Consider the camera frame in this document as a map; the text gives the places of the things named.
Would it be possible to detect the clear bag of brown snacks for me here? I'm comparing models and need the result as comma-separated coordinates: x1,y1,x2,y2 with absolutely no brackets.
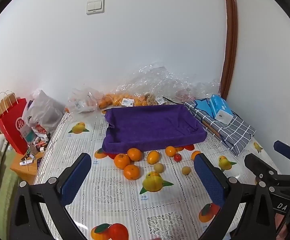
145,94,166,105

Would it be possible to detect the pile of small cosmetics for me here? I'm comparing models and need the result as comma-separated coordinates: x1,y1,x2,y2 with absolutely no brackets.
20,135,51,166

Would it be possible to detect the green bedding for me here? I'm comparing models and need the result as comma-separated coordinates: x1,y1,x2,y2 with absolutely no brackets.
0,145,19,230

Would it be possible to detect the brown wooden door frame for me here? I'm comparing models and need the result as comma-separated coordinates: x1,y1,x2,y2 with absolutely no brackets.
221,0,238,98

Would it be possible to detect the crumpled clear plastic wrap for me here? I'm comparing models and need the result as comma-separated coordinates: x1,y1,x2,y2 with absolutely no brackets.
117,61,222,103

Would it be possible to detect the red paper bag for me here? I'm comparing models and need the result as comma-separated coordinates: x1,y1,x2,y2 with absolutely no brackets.
0,90,35,155

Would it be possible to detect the oval yellow-orange citrus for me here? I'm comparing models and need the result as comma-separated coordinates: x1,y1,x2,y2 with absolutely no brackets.
147,150,160,165

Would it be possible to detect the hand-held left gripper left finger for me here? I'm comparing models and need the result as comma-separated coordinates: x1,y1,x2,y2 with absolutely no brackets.
10,152,92,240

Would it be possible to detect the clear bag of oranges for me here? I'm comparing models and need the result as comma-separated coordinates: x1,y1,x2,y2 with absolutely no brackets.
99,92,147,109

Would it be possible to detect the grey-white plastic bag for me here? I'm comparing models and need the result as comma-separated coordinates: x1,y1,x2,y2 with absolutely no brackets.
22,90,65,140

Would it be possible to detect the blue tissue pack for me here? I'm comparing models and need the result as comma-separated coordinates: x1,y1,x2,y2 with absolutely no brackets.
206,94,236,124

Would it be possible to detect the purple towel-lined tray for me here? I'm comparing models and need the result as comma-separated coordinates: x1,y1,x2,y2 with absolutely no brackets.
102,104,208,155

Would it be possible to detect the brown wooden stick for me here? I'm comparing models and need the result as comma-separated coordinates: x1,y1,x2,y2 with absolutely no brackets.
201,120,221,138

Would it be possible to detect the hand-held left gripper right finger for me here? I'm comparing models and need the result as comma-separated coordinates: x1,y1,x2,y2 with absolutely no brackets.
194,153,278,240

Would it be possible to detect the wooden bedside cabinet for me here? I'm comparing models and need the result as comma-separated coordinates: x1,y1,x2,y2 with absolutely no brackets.
10,152,44,185

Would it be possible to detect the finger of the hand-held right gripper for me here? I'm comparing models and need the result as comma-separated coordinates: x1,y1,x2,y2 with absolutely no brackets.
244,153,279,188
273,141,290,173

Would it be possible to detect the white light switch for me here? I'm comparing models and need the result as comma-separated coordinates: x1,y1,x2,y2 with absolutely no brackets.
86,0,105,15

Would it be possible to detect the folded grey plaid blanket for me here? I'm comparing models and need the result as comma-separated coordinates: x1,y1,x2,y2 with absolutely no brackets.
184,99,257,157

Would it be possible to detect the clear plastic bag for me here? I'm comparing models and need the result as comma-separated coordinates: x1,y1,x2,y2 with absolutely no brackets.
66,86,104,115

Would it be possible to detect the fruit print tablecloth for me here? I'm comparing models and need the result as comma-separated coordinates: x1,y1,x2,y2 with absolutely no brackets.
33,110,286,240

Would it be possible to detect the black cable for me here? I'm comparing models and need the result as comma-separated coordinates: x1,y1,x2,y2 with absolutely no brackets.
163,96,185,104

